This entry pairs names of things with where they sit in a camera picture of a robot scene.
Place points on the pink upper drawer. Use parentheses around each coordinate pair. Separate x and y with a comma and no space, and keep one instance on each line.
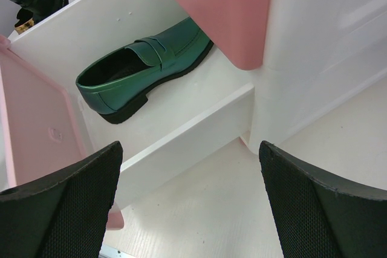
(236,27)

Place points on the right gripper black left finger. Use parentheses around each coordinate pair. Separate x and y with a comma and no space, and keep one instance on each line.
(65,213)

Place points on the white plastic shoe cabinet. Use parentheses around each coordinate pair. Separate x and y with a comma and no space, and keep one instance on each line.
(318,54)

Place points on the aluminium table edge rail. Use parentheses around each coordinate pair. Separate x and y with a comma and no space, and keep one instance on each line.
(110,252)

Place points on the gold shoe far left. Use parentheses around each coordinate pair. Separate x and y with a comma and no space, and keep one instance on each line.
(24,21)

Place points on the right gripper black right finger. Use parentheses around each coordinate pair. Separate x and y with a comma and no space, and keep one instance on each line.
(320,214)

